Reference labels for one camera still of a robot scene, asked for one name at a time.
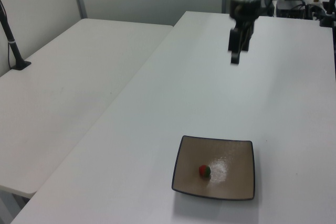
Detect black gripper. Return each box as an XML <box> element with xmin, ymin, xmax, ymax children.
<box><xmin>227</xmin><ymin>0</ymin><xmax>261</xmax><ymax>65</ymax></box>

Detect red green toy strawberry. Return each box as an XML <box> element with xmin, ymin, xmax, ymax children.
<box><xmin>198</xmin><ymin>164</ymin><xmax>212</xmax><ymax>178</ymax></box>

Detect brown square ceramic plate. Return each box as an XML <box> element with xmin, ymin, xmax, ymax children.
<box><xmin>171</xmin><ymin>135</ymin><xmax>256</xmax><ymax>201</ymax></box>

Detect black equipment box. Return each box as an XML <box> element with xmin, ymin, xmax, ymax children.
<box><xmin>275</xmin><ymin>0</ymin><xmax>307</xmax><ymax>19</ymax></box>

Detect black clamp stand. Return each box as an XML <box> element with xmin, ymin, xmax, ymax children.
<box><xmin>318</xmin><ymin>0</ymin><xmax>336</xmax><ymax>28</ymax></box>

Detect white side table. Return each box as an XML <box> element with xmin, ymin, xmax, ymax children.
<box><xmin>0</xmin><ymin>18</ymin><xmax>174</xmax><ymax>198</ymax></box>

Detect black pole stand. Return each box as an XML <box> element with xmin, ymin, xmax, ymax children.
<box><xmin>0</xmin><ymin>0</ymin><xmax>32</xmax><ymax>71</ymax></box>

